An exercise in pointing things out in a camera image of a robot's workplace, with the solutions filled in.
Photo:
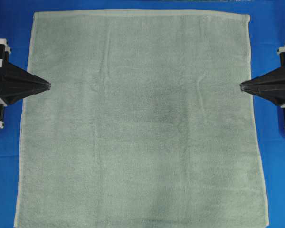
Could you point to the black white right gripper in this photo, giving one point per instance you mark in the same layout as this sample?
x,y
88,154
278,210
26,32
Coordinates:
x,y
277,76

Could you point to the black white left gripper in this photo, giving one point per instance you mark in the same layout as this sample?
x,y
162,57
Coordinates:
x,y
21,83

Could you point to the pale green bath towel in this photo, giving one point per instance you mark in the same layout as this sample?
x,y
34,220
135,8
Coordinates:
x,y
145,125

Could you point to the blue table cloth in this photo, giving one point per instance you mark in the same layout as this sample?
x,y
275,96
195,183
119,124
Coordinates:
x,y
267,34

